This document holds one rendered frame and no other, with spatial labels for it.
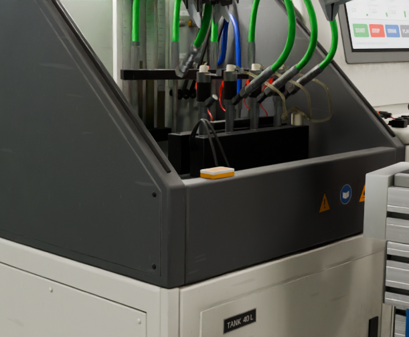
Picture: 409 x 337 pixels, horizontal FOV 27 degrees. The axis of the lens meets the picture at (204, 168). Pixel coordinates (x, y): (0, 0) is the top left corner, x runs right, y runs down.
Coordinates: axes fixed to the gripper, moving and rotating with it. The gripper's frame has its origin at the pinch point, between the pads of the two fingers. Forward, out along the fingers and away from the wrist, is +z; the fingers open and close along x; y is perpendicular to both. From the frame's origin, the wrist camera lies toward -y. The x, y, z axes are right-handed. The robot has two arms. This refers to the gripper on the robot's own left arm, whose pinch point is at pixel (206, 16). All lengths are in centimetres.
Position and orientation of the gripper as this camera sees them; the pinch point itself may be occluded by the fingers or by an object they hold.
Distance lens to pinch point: 148.6
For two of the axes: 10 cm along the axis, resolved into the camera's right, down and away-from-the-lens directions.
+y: 2.8, 7.8, -5.6
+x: 9.6, -2.4, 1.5
